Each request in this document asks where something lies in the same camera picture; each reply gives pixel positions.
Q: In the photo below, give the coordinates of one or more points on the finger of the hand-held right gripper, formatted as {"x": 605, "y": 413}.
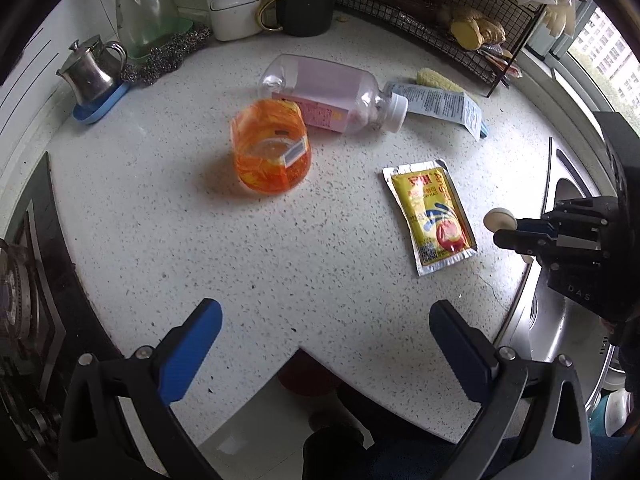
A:
{"x": 510, "y": 240}
{"x": 532, "y": 224}

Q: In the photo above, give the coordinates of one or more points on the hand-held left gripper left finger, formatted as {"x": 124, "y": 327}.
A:
{"x": 192, "y": 355}

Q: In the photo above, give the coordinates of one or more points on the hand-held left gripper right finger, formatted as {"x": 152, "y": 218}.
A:
{"x": 462, "y": 355}

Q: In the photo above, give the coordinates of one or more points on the small cream round lid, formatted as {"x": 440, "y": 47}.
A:
{"x": 500, "y": 220}

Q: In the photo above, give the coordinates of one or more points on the yellow sauce packet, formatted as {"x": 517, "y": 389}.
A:
{"x": 430, "y": 210}

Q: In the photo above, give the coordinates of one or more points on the red plastic basin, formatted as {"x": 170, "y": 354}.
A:
{"x": 307, "y": 377}

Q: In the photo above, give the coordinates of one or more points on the grey printed packet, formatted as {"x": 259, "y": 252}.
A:
{"x": 430, "y": 102}

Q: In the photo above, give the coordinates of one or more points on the yellow bristle scrubbing brush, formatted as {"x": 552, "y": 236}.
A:
{"x": 440, "y": 80}

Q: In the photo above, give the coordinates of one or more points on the orange plastic cup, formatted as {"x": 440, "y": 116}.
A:
{"x": 260, "y": 170}

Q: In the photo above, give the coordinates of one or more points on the clear plastic bottle pink label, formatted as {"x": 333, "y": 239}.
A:
{"x": 325, "y": 85}

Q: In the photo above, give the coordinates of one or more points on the steel sink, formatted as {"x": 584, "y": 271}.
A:
{"x": 560, "y": 320}

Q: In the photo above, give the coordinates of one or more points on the person's right leg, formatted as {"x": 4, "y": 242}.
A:
{"x": 425, "y": 460}

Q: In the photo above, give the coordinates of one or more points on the white bowl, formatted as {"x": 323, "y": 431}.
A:
{"x": 617, "y": 405}

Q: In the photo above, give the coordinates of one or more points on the gas stove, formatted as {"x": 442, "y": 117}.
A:
{"x": 30, "y": 310}

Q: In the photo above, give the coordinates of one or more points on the small seasoning sachets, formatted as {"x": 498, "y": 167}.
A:
{"x": 495, "y": 55}

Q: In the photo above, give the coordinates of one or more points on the window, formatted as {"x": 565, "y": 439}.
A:
{"x": 600, "y": 45}

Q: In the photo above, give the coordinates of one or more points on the ginger root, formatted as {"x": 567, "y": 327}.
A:
{"x": 472, "y": 27}

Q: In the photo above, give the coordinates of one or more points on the cream rubber gloves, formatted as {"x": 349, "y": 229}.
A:
{"x": 560, "y": 17}

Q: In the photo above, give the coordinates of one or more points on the blue dish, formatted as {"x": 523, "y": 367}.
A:
{"x": 107, "y": 107}

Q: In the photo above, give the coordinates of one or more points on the steel mesh scourer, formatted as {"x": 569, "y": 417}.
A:
{"x": 165, "y": 57}

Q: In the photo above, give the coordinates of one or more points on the steel teapot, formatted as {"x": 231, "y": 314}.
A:
{"x": 90, "y": 70}

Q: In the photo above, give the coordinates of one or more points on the white lidded jar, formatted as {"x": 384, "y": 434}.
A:
{"x": 235, "y": 17}

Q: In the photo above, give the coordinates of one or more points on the tall glass bottle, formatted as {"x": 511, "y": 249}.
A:
{"x": 145, "y": 10}

